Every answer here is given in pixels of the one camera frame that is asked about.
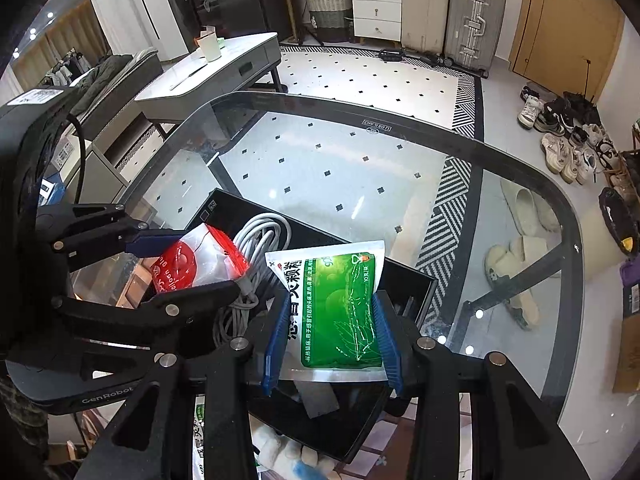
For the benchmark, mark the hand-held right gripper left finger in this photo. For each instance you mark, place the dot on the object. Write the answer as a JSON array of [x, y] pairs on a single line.
[[272, 350]]

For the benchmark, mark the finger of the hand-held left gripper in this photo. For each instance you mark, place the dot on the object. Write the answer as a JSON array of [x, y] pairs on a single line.
[[145, 245], [175, 307]]

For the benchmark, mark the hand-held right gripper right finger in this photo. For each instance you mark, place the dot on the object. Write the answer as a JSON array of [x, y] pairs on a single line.
[[390, 350]]

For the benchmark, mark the red white snack packet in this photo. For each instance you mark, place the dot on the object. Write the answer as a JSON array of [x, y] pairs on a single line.
[[200, 260]]

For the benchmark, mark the green medicine packet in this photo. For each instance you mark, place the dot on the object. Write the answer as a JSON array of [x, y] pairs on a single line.
[[330, 310], [199, 440]]

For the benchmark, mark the black cardboard box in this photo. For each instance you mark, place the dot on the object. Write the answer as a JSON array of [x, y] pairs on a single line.
[[345, 430]]

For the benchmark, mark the person's left forearm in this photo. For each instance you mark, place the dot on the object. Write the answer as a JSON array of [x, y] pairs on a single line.
[[20, 440]]

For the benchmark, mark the grey side cabinet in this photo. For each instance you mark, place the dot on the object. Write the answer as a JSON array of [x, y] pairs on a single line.
[[100, 170]]

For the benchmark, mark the blue white plush toy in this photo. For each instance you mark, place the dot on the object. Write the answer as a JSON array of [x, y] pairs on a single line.
[[285, 455]]

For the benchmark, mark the cream slipper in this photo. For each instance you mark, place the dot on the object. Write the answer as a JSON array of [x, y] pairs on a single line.
[[500, 262], [520, 205], [545, 215], [530, 280]]

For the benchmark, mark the thin grey stick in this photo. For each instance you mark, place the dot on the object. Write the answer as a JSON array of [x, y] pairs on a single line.
[[187, 76]]

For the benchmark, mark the dark green jacket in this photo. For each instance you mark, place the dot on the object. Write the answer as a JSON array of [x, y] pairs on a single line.
[[107, 72]]

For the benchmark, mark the grey sofa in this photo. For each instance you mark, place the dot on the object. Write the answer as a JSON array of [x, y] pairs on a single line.
[[145, 67]]

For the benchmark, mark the hanging clothes row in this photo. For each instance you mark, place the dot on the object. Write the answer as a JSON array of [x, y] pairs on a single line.
[[65, 67]]

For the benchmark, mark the white grey coffee table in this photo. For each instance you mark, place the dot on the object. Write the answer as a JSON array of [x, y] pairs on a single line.
[[225, 60]]

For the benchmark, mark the white cup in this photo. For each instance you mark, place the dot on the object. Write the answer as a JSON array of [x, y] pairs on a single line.
[[212, 47]]

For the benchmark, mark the tall glossy wardrobe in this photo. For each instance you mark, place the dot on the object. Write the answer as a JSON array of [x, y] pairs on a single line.
[[150, 35]]

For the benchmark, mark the pile of loose shoes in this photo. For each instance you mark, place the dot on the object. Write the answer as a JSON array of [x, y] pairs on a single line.
[[555, 152]]

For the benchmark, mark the dark grey fridge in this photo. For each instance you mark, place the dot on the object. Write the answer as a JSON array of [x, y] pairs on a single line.
[[225, 0]]

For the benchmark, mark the glass table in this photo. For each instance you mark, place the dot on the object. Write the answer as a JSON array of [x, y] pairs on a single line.
[[350, 85]]

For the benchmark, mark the wooden shoe rack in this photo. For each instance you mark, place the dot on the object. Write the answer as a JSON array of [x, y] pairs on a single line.
[[617, 176]]

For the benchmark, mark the wicker laundry basket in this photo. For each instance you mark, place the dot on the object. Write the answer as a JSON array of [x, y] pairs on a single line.
[[327, 15]]

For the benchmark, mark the small black device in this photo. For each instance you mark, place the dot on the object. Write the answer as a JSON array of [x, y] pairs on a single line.
[[392, 55]]

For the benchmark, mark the black umbrella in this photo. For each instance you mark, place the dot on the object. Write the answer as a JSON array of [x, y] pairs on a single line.
[[582, 107]]

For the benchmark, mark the silver suitcase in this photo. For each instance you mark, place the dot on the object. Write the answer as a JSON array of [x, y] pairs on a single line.
[[472, 20]]

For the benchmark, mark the beige suitcase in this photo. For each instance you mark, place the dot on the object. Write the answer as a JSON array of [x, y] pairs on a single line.
[[425, 5]]

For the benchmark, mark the tan wooden door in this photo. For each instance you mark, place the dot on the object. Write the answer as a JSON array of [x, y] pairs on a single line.
[[565, 20]]

